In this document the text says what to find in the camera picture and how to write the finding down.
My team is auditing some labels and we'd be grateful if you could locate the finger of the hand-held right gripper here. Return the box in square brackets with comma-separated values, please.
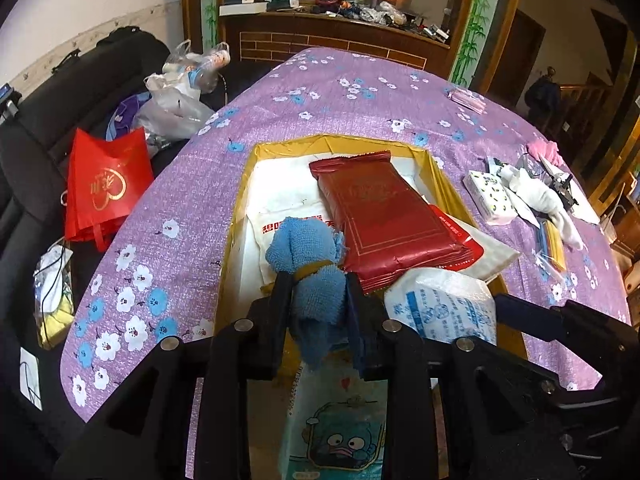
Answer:
[494, 294, 613, 376]

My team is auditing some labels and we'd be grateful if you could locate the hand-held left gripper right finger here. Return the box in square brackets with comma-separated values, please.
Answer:
[345, 272, 581, 480]

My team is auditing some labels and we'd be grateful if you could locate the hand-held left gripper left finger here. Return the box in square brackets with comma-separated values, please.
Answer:
[52, 270, 296, 480]

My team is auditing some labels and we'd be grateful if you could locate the blue towel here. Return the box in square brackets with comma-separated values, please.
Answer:
[265, 217, 361, 371]

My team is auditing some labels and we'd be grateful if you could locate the gold cardboard box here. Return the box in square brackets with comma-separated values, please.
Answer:
[215, 132, 528, 396]

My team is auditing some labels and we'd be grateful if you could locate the white sock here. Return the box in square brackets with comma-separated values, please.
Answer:
[500, 164, 585, 251]

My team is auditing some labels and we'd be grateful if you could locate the yellow straw packet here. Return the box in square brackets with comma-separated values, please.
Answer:
[535, 217, 568, 281]

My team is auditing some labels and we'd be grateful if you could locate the white tissue pack blue print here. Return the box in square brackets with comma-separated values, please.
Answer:
[384, 267, 498, 346]

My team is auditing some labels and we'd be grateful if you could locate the blue cartoon tissue pack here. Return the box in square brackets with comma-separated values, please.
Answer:
[280, 350, 388, 480]

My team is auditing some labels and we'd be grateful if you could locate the white bag with red print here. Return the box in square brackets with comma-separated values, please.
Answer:
[247, 157, 521, 291]

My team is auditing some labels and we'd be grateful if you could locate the red wet wipes packet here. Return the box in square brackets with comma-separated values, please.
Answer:
[309, 151, 486, 293]

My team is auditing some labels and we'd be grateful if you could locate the white dotted tissue pack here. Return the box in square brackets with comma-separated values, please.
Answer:
[467, 170, 516, 226]

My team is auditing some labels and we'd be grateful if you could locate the purple floral tablecloth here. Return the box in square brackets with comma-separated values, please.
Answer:
[60, 47, 633, 423]

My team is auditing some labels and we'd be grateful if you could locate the pink cloth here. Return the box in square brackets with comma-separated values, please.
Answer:
[527, 139, 563, 166]

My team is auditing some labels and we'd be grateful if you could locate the red shopping bag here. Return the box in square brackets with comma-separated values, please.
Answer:
[64, 127, 155, 253]

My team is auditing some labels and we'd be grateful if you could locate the dark backpack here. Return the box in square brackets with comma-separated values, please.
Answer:
[524, 66, 563, 121]

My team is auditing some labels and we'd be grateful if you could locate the wooden staircase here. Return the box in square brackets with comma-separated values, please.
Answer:
[550, 0, 640, 161]

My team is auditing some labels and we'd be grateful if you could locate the pink packet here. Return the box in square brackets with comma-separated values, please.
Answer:
[447, 85, 488, 113]

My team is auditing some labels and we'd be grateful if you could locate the white plastic bag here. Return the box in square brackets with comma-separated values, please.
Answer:
[132, 40, 231, 141]

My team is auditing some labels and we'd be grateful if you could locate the clear bag with yellow contents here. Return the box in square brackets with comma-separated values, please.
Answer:
[32, 242, 76, 351]

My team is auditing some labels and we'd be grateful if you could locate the purple cloth bag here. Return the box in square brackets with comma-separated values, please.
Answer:
[105, 92, 151, 141]

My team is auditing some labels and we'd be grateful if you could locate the clear plastic bottle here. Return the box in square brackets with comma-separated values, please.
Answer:
[187, 42, 231, 91]

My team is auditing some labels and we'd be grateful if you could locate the white paper sheet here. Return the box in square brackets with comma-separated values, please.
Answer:
[19, 347, 43, 411]

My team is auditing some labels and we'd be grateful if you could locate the wooden glass cabinet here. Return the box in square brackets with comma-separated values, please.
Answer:
[180, 0, 526, 91]

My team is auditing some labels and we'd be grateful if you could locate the white flat box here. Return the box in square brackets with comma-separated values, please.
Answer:
[219, 1, 268, 17]

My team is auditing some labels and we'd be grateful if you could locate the black sofa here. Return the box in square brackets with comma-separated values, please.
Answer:
[0, 25, 221, 480]

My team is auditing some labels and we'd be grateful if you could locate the pile of cables and tools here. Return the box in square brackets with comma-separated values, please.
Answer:
[300, 0, 451, 41]

